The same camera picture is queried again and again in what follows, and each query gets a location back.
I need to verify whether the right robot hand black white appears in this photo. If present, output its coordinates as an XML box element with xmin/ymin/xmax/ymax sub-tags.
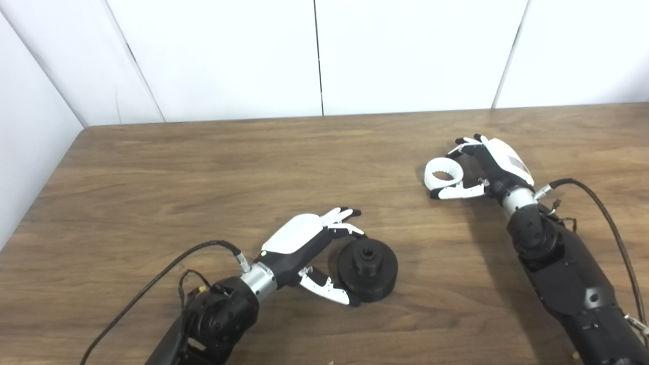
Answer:
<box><xmin>429</xmin><ymin>133</ymin><xmax>536</xmax><ymax>200</ymax></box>

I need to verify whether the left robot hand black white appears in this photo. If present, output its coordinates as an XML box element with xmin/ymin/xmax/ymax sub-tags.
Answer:
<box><xmin>253</xmin><ymin>206</ymin><xmax>366</xmax><ymax>307</ymax></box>

